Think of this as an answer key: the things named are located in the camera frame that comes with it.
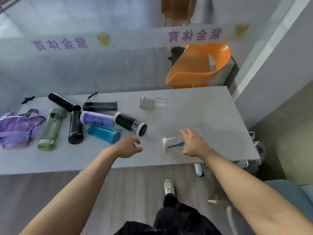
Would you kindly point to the person's right hand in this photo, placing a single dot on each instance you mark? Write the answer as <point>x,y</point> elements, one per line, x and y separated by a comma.
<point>195,145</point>

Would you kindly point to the person's left hand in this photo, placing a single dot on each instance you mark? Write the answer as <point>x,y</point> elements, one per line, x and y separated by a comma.
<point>126,149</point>

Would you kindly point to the black bottle white band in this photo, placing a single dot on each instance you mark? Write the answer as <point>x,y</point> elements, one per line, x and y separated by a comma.
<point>127,122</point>

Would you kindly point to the teal blue bottle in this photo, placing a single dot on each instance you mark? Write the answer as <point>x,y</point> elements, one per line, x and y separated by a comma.
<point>102,133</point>

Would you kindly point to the white bottle teal straw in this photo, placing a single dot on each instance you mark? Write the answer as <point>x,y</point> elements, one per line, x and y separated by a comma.
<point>166,144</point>

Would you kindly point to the white purple bottle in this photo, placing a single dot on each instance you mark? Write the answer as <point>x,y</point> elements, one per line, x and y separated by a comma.
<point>96,118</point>

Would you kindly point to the grey lid clear bottle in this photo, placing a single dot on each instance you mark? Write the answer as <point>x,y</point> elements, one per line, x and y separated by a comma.
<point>144,102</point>

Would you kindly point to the dark smoky bottle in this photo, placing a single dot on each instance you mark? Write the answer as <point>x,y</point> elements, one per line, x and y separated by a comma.
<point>75,127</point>

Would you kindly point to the green transparent bottle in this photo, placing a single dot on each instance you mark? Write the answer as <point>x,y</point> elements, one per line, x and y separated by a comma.
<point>50,129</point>

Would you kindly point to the slim black thermos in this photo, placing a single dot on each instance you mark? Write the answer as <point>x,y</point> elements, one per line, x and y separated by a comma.
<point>62,101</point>

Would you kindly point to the purple transparent kids bottle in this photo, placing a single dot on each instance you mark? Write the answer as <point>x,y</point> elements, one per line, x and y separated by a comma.
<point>14,129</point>

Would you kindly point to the person's left forearm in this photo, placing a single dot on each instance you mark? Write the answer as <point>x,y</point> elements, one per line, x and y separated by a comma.
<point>73,193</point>

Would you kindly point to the person's right forearm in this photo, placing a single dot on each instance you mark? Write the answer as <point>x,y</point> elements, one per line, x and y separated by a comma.
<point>251,193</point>

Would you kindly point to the person's white shoe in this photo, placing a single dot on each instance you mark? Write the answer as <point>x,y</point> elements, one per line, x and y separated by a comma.
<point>169,187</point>

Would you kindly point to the person's black clothing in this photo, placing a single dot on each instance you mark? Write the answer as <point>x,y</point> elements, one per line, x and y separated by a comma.
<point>176,217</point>

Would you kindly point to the white table leg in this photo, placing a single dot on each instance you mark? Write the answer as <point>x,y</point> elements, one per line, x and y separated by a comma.
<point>199,170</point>

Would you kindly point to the grey table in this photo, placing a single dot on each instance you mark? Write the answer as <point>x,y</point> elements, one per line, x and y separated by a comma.
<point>195,112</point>

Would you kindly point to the white bags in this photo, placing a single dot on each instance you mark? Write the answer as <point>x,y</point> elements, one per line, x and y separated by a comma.
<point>259,146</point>

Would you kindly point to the orange plastic chair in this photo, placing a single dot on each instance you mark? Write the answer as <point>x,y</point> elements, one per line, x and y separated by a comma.
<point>190,68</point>

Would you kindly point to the black table corner guard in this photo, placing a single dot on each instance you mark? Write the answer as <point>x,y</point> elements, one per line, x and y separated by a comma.
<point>28,99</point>

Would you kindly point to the frosted glass banner strip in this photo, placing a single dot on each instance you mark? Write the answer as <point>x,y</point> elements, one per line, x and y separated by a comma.
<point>134,39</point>

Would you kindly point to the brown wooden chair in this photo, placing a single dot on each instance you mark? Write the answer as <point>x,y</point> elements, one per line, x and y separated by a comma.
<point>176,7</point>

